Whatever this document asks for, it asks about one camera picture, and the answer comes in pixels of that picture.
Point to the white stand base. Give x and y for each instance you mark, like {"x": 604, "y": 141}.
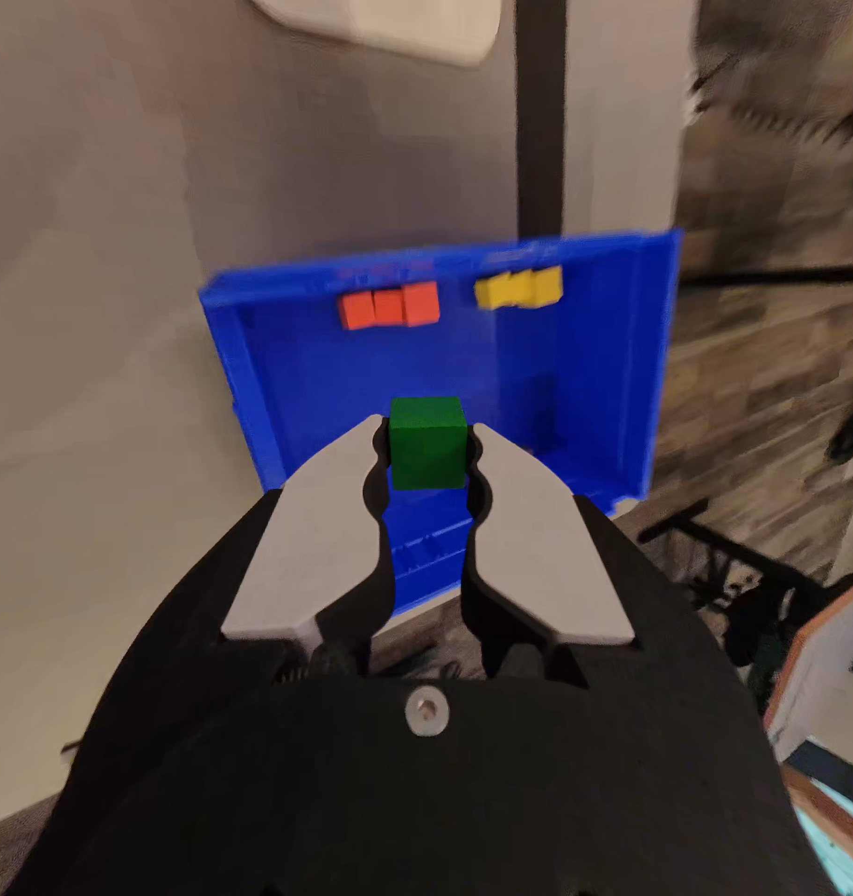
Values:
{"x": 384, "y": 28}

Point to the green cube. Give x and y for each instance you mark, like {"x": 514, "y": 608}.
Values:
{"x": 426, "y": 441}

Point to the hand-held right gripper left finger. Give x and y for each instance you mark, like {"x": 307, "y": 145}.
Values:
{"x": 307, "y": 546}

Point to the black pole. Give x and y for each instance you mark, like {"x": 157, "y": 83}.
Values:
{"x": 540, "y": 119}

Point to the yellow cube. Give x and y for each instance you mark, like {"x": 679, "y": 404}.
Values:
{"x": 549, "y": 285}
{"x": 522, "y": 290}
{"x": 491, "y": 294}

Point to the orange cube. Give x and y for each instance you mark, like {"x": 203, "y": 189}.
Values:
{"x": 357, "y": 312}
{"x": 389, "y": 308}
{"x": 421, "y": 304}

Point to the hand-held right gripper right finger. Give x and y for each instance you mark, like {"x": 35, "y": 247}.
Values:
{"x": 545, "y": 553}

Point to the blue plastic bin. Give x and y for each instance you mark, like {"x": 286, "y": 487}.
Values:
{"x": 328, "y": 378}

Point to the white desk with wooden edge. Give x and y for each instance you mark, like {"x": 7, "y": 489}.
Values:
{"x": 825, "y": 665}

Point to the black chair base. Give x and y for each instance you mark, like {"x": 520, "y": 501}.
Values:
{"x": 748, "y": 602}

